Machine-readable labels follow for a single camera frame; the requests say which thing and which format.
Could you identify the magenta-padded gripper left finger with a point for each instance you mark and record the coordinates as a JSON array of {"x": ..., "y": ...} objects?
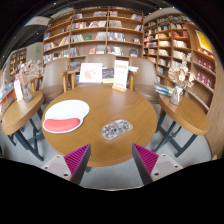
[{"x": 77, "y": 159}]

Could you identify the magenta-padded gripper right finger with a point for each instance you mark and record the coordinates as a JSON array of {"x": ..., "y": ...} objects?
[{"x": 146, "y": 159}]

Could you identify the transparent computer mouse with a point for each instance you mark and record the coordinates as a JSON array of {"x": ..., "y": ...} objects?
[{"x": 116, "y": 129}]

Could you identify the white mouse pad red rest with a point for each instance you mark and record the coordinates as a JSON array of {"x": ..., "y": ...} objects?
[{"x": 66, "y": 110}]

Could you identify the wooden side table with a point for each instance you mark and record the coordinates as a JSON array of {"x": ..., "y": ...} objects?
[
  {"x": 20, "y": 113},
  {"x": 183, "y": 113}
]

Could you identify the stack of books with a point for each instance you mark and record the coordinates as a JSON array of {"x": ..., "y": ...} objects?
[{"x": 163, "y": 90}]

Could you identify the white framed red picture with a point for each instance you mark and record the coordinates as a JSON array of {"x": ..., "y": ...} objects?
[{"x": 90, "y": 73}]

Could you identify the white sign on wooden stand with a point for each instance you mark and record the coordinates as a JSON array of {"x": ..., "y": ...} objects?
[{"x": 120, "y": 75}]

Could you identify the dark upright book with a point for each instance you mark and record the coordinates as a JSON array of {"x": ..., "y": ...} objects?
[{"x": 108, "y": 75}]

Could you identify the small white sign card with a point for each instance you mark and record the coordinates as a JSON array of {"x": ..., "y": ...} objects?
[{"x": 18, "y": 91}]

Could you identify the light blue book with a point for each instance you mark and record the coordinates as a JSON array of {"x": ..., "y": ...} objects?
[{"x": 133, "y": 68}]

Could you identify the orange book display stand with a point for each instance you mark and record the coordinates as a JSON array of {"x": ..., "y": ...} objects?
[{"x": 6, "y": 90}]

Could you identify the small distant bookshelf unit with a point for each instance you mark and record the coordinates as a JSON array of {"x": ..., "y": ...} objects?
[{"x": 18, "y": 60}]

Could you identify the curved wooden bookshelf unit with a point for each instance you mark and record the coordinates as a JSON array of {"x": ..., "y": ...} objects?
[{"x": 180, "y": 43}]

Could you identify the large wooden bookshelf unit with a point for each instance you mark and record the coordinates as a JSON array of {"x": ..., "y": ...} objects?
[{"x": 93, "y": 33}]

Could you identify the white hanging ceiling panel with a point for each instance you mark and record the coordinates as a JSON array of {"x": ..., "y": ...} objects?
[{"x": 37, "y": 21}]

